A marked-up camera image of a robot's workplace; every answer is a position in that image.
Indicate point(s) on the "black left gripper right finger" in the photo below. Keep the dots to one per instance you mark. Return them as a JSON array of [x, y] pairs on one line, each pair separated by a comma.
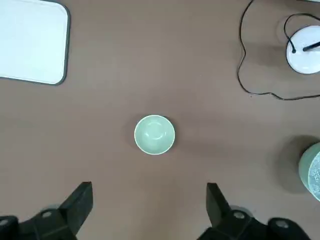
[[225, 222]]

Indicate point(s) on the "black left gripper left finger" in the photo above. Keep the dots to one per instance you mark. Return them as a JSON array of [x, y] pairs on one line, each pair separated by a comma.
[[67, 215]]

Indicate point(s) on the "small green bowl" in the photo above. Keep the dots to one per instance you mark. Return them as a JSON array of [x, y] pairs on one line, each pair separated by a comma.
[[155, 135]]

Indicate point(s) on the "large green bowl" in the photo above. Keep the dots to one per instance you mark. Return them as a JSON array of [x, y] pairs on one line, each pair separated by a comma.
[[306, 165]]

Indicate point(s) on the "white desk lamp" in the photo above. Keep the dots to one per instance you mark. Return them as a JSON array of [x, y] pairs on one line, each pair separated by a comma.
[[305, 62]]

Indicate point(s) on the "white rectangular tray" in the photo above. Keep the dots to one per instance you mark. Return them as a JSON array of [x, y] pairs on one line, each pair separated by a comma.
[[30, 40]]

